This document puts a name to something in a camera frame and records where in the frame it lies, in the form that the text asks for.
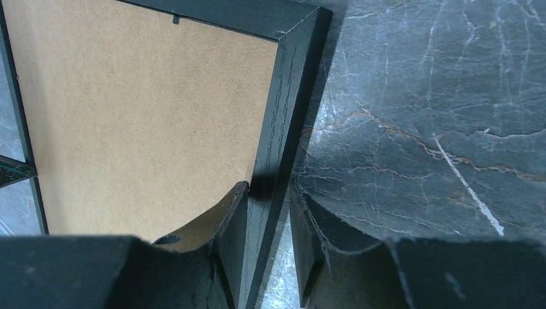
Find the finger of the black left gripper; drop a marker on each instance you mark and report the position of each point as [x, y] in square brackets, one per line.
[13, 171]

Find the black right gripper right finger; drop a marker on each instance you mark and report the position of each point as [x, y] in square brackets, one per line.
[339, 266]

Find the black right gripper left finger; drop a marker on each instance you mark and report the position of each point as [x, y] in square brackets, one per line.
[196, 266]

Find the brown backing board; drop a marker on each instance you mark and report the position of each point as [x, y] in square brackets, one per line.
[138, 124]

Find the black picture frame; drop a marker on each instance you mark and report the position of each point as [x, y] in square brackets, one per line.
[298, 29]

